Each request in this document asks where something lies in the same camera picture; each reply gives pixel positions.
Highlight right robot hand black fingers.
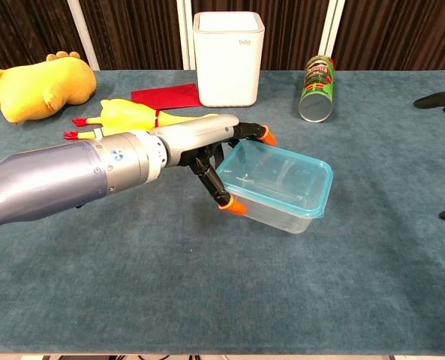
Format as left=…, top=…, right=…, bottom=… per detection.
left=413, top=91, right=445, bottom=225

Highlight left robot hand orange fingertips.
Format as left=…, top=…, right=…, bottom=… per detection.
left=149, top=113, right=278, bottom=218

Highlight clear plastic container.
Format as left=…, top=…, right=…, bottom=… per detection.
left=221, top=140, right=326, bottom=235

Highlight blue container lid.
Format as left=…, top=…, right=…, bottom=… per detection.
left=215, top=139, right=334, bottom=220

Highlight red cloth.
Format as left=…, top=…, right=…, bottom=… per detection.
left=131, top=83, right=202, bottom=111

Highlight white square bin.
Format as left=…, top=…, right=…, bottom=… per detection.
left=192, top=10, right=266, bottom=109

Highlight yellow rubber chicken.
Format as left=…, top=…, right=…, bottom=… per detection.
left=63, top=98, right=220, bottom=142

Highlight dark slatted partition screen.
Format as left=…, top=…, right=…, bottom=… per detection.
left=0, top=0, right=445, bottom=72

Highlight green Pringles can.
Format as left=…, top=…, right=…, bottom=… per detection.
left=298, top=55, right=336, bottom=124

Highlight teal felt table cloth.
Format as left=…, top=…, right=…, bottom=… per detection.
left=0, top=69, right=445, bottom=356

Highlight yellow plush toy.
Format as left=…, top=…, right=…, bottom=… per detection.
left=0, top=51, right=98, bottom=125

